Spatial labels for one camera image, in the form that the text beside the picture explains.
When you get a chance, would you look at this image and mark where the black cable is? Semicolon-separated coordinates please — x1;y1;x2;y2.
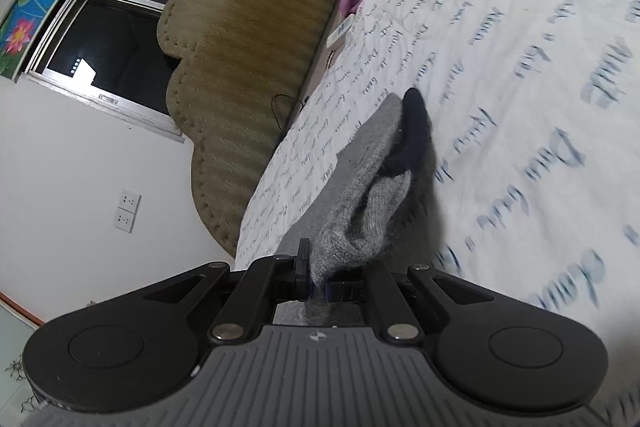
270;94;311;140

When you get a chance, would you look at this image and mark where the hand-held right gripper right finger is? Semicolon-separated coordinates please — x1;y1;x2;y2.
325;263;501;342

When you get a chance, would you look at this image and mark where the white furniture with red edge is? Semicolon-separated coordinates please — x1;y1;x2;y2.
0;291;48;410

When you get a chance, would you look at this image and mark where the grey navy knit sweater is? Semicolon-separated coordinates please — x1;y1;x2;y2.
272;88;443;328

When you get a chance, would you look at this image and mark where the aluminium frame window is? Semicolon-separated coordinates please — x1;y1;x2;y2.
17;0;228;142

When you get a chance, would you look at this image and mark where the white script-printed quilt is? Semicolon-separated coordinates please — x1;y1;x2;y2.
235;0;640;427

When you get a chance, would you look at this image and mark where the olive upholstered headboard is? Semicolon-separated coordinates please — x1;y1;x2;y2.
156;0;375;258

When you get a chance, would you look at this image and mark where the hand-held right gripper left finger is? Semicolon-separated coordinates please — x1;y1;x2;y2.
87;238;316;343

